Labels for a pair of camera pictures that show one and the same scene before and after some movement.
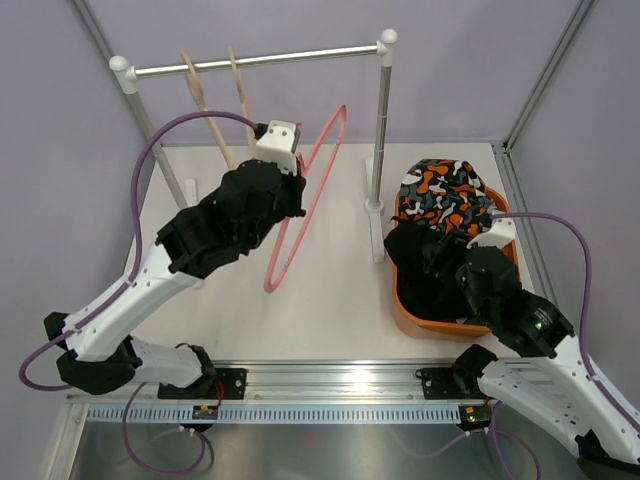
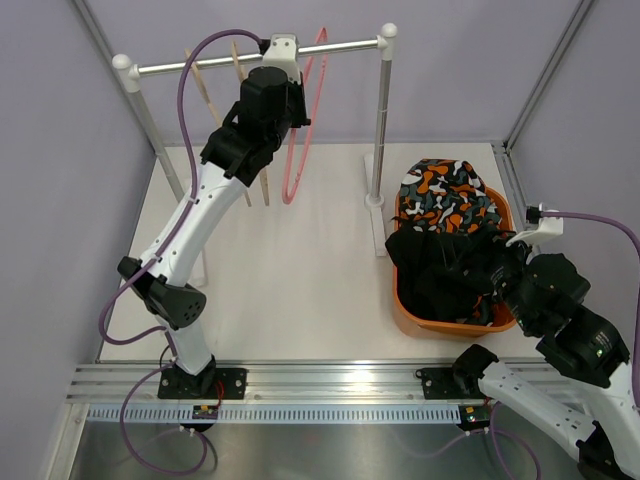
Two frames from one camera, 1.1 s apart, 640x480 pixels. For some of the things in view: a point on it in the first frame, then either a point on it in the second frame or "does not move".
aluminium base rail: (376, 383) does not move
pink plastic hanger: (268, 288) → (290, 153)
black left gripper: (295, 184) → (296, 91)
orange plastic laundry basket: (439, 327) does not move
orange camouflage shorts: (446, 195) does not move
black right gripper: (454, 247) → (497, 248)
